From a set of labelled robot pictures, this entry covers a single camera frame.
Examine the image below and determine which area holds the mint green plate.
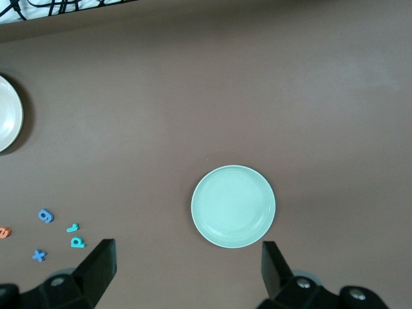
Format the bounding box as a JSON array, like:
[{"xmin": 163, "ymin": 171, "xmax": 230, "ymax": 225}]
[{"xmin": 191, "ymin": 165, "xmax": 277, "ymax": 249}]

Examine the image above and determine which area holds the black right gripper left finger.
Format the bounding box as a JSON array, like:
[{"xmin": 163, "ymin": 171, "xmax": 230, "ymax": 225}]
[{"xmin": 21, "ymin": 238, "xmax": 117, "ymax": 309}]

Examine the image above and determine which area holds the blue foam letter g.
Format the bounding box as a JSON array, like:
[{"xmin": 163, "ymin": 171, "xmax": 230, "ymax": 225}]
[{"xmin": 38, "ymin": 209, "xmax": 55, "ymax": 224}]

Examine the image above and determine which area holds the beige plate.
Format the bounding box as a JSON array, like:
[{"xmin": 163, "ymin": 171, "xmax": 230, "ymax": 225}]
[{"xmin": 0, "ymin": 75, "xmax": 24, "ymax": 153}]

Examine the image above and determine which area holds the black floor cable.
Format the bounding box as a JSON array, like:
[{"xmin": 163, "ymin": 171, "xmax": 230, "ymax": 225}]
[{"xmin": 0, "ymin": 0, "xmax": 139, "ymax": 22}]

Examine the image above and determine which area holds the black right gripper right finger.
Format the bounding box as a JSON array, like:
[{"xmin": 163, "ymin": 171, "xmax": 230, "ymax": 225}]
[{"xmin": 257, "ymin": 241, "xmax": 342, "ymax": 309}]

